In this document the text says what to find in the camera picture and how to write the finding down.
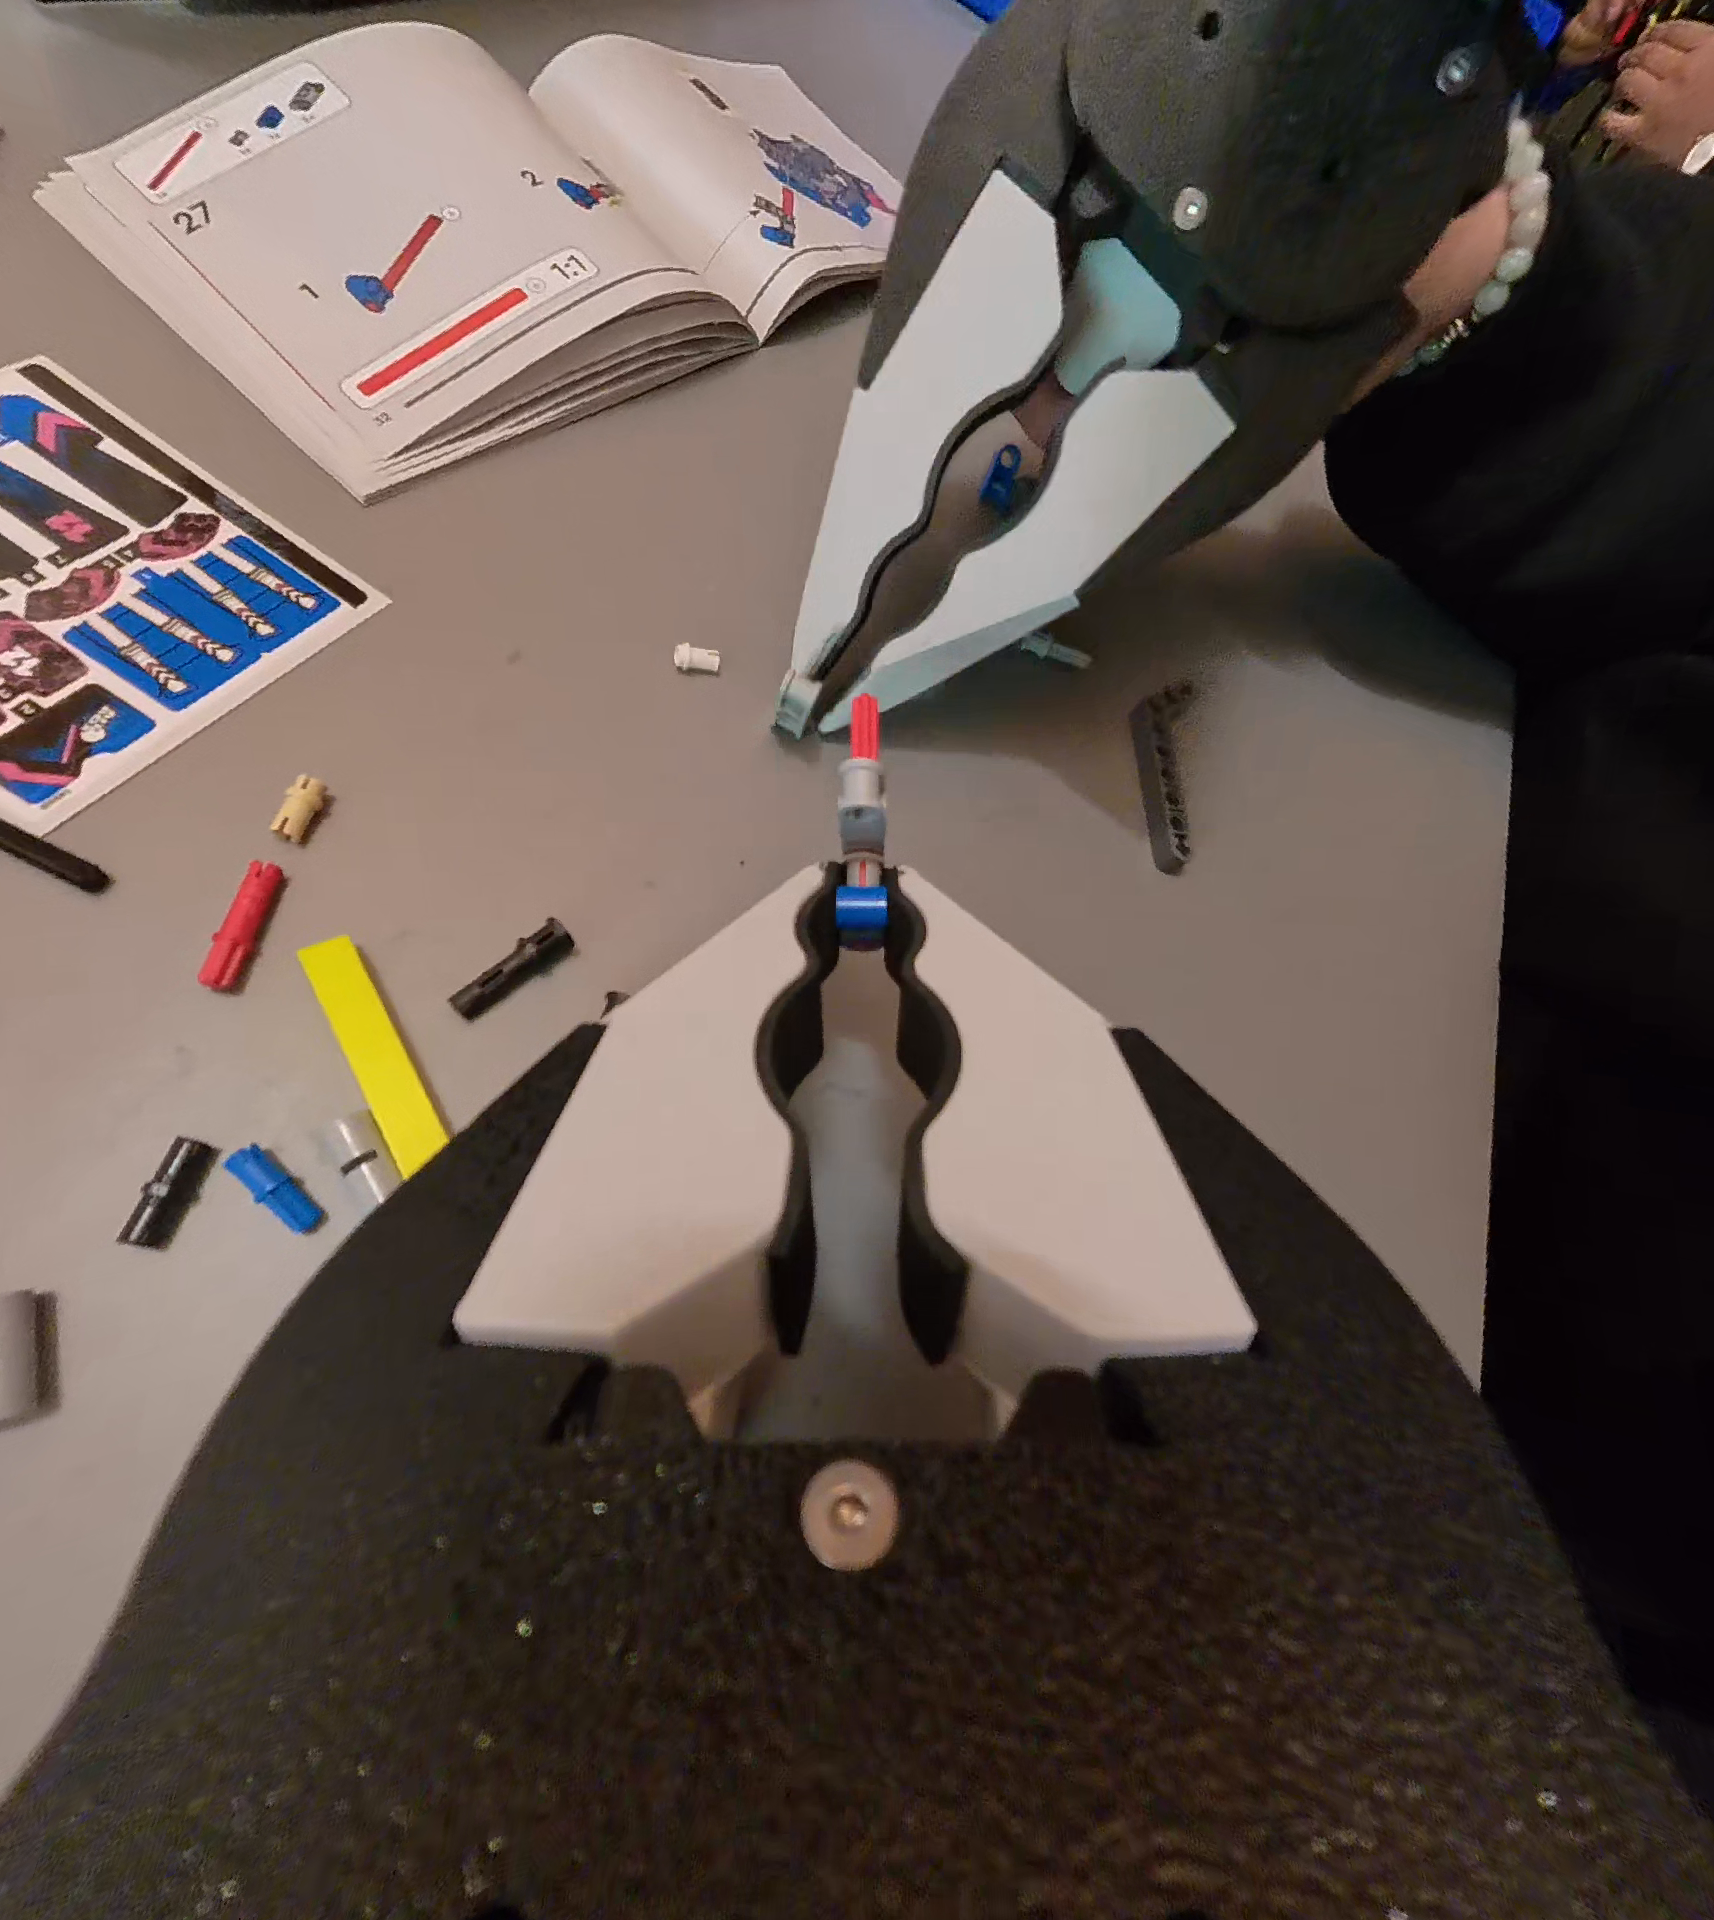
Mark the tan lego pin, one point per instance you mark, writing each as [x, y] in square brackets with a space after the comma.
[299, 807]

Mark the red lego pin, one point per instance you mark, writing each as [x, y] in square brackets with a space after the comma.
[241, 924]

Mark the blue lego pin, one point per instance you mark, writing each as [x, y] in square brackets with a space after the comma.
[272, 1188]

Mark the yellow lego beam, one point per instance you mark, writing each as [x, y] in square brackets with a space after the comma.
[374, 1057]

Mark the black lego axle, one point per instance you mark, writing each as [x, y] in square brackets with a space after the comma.
[3, 839]

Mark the red axle lego assembly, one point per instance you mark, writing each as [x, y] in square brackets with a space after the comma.
[864, 809]

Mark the person's black clothing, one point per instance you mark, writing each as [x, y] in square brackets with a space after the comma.
[1652, 1200]

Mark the light grey holed lego connector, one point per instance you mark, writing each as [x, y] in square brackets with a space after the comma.
[797, 701]

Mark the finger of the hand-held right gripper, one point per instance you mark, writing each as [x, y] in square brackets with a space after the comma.
[947, 345]
[1095, 509]

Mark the light grey lego pin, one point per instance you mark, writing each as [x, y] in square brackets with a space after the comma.
[1052, 650]

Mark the open instruction booklet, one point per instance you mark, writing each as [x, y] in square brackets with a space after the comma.
[393, 195]

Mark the person's right hand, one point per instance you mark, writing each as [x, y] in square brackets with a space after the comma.
[1464, 263]

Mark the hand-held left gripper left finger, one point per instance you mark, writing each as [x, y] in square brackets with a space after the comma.
[632, 1200]

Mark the person's right forearm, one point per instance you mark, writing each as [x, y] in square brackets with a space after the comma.
[1622, 419]

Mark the dark grey lego beam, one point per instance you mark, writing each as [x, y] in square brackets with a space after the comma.
[1165, 781]

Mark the sticker sheet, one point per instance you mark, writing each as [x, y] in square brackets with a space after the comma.
[121, 598]

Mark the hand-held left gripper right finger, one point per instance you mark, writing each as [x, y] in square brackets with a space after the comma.
[1082, 1200]

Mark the small white lego piece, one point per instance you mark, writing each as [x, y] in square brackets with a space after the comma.
[698, 654]

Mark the blue lego connector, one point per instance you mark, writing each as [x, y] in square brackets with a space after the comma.
[1003, 477]

